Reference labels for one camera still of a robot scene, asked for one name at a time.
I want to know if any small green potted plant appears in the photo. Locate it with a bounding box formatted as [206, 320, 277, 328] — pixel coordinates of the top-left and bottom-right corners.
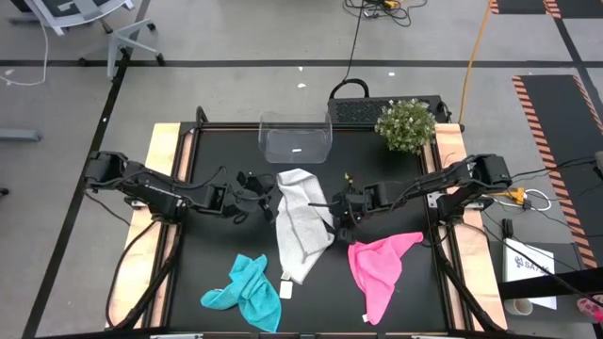
[374, 97, 437, 155]

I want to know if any black power cable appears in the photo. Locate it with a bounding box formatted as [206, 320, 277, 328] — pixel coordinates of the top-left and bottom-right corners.
[328, 0, 371, 101]

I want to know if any grey metal bar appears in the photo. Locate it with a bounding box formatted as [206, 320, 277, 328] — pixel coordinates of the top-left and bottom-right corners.
[0, 129, 42, 142]

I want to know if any grey office chair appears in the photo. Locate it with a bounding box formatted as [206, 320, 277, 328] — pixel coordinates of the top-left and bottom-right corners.
[8, 0, 166, 80]

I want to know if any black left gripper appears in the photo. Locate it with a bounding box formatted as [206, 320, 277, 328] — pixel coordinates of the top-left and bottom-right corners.
[225, 170, 284, 224]

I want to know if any clear plastic bin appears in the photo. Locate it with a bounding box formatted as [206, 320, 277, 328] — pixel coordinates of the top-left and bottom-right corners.
[257, 111, 334, 165]

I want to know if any orange extension cable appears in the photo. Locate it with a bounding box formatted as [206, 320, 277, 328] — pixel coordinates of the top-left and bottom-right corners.
[459, 0, 494, 124]

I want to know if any yellow power plug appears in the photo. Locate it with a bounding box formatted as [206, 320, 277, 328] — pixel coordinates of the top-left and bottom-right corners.
[487, 186, 527, 206]

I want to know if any white looped cable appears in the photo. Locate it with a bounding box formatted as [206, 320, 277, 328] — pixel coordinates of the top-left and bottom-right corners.
[524, 187, 552, 212]

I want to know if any black perforated computer case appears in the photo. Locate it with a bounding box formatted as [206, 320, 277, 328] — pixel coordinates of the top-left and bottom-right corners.
[327, 95, 447, 126]

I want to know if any pink microfiber towel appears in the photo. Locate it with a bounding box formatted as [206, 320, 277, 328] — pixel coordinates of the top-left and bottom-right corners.
[347, 231, 425, 326]

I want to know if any black table frame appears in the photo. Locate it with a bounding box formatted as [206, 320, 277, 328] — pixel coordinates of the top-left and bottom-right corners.
[106, 105, 508, 339]

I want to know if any black mat orange striped edge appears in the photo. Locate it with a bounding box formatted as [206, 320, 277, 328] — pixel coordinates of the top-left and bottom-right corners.
[512, 73, 603, 269]
[488, 0, 603, 20]

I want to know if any tangled black cable bundle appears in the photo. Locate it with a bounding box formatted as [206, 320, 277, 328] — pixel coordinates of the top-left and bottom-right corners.
[343, 0, 429, 28]

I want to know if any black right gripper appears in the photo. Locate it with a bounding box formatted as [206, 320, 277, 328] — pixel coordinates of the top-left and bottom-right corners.
[308, 184, 376, 245]

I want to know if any white printed booklet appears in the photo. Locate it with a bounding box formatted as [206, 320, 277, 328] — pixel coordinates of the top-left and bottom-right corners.
[502, 237, 558, 311]

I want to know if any thin white floor cable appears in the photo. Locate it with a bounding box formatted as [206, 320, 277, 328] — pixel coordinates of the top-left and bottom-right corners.
[0, 18, 50, 88]

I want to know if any beige tape roll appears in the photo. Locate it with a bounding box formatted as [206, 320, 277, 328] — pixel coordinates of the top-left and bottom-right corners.
[503, 297, 534, 316]

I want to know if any grey waffle microfiber towel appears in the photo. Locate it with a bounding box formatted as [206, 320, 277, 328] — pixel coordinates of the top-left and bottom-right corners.
[274, 168, 336, 300]

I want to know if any wooden table side board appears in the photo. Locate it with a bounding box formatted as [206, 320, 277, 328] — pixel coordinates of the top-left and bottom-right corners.
[432, 122, 509, 331]
[106, 122, 183, 330]

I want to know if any teal microfiber towel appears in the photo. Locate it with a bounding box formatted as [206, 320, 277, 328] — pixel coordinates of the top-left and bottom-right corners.
[201, 253, 283, 333]

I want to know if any black beam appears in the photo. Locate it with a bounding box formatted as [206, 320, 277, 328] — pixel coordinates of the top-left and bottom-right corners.
[497, 266, 603, 301]

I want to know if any pink patterned object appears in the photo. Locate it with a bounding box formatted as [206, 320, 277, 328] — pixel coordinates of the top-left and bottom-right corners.
[577, 294, 603, 324]

